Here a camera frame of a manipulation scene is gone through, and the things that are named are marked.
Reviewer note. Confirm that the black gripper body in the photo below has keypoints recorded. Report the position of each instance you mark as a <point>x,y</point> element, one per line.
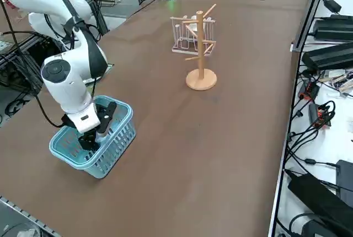
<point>98,111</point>

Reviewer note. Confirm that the light blue cup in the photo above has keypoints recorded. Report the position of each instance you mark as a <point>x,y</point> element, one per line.
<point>101,137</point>

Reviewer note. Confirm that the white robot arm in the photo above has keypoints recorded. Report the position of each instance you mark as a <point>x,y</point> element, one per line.
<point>63,82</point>

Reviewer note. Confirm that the light blue plastic basket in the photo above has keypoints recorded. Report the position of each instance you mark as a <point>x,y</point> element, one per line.
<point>115,148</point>

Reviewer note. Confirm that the wooden cup tree rack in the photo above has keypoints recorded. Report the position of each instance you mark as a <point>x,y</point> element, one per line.
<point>201,78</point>

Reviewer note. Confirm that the white cup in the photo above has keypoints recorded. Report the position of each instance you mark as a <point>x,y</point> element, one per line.
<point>192,28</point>

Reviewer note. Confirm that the small black orange device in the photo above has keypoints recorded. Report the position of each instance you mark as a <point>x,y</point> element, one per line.
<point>310,91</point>

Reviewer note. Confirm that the black device with red parts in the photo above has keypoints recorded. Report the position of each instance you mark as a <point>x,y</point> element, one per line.
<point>321,115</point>

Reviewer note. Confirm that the large black box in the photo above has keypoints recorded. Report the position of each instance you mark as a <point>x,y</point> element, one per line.
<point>317,198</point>

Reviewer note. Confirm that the black finned power supply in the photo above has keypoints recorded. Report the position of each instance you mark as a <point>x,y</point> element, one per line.
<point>328,56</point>

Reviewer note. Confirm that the small black power adaptor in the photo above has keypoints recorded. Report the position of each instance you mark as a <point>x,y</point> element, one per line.
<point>332,5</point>

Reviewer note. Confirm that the aluminium table edge rail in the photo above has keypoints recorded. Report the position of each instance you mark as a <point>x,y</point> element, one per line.
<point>24,215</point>

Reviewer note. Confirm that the aluminium camera post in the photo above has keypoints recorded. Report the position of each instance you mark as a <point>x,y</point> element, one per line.
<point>311,8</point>

